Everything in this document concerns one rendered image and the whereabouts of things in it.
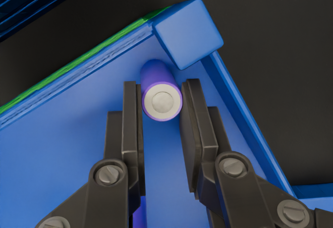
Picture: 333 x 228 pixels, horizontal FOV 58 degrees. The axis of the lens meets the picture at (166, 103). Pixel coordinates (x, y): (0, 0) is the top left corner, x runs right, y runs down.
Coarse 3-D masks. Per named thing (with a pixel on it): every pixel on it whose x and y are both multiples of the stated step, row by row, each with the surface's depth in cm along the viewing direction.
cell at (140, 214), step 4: (144, 196) 21; (144, 200) 20; (140, 204) 20; (144, 204) 20; (140, 208) 19; (144, 208) 20; (136, 212) 19; (140, 212) 19; (144, 212) 19; (136, 216) 18; (140, 216) 18; (144, 216) 19; (136, 220) 18; (140, 220) 18; (144, 220) 18; (136, 224) 18; (140, 224) 18; (144, 224) 18
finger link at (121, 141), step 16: (128, 96) 12; (112, 112) 12; (128, 112) 11; (112, 128) 11; (128, 128) 10; (112, 144) 11; (128, 144) 10; (128, 160) 10; (144, 176) 11; (80, 192) 9; (144, 192) 11; (64, 208) 9; (80, 208) 9; (48, 224) 8; (64, 224) 9; (80, 224) 9
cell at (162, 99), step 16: (144, 64) 18; (160, 64) 17; (144, 80) 14; (160, 80) 12; (144, 96) 13; (160, 96) 12; (176, 96) 13; (144, 112) 13; (160, 112) 13; (176, 112) 13
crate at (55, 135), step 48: (192, 0) 11; (144, 48) 18; (192, 48) 11; (48, 96) 13; (96, 96) 19; (240, 96) 14; (0, 144) 19; (48, 144) 19; (96, 144) 20; (144, 144) 20; (240, 144) 21; (0, 192) 20; (48, 192) 20; (288, 192) 16
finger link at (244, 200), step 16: (224, 160) 10; (240, 160) 10; (224, 176) 9; (240, 176) 10; (256, 176) 9; (224, 192) 9; (240, 192) 9; (256, 192) 9; (208, 208) 11; (224, 208) 9; (240, 208) 8; (256, 208) 8; (224, 224) 10; (240, 224) 8; (256, 224) 8; (272, 224) 8
